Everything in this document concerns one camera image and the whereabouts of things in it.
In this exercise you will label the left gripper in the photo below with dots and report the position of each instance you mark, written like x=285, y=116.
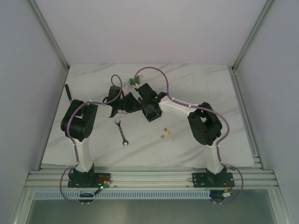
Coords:
x=130, y=104

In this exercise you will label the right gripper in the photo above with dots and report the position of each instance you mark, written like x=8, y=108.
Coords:
x=142, y=101

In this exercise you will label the black fuse box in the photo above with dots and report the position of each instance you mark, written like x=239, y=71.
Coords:
x=152, y=115

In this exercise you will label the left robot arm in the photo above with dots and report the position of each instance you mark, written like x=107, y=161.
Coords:
x=78, y=122

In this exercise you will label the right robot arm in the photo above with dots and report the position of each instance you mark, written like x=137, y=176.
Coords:
x=204, y=123

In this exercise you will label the silver combination wrench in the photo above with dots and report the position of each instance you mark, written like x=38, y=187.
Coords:
x=124, y=140

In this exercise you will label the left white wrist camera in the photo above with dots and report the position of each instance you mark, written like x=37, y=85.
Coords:
x=124, y=91

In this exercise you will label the hammer with black handle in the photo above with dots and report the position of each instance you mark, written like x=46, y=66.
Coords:
x=68, y=93

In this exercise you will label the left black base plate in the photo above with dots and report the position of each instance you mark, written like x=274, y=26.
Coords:
x=87, y=180

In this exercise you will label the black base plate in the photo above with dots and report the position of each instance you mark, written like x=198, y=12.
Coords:
x=209, y=180
x=87, y=180

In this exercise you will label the white slotted cable duct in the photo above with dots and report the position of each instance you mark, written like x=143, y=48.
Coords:
x=138, y=194

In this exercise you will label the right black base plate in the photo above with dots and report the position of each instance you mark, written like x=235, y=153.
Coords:
x=209, y=180

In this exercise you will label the aluminium frame rail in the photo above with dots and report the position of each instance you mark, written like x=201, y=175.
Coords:
x=50, y=177

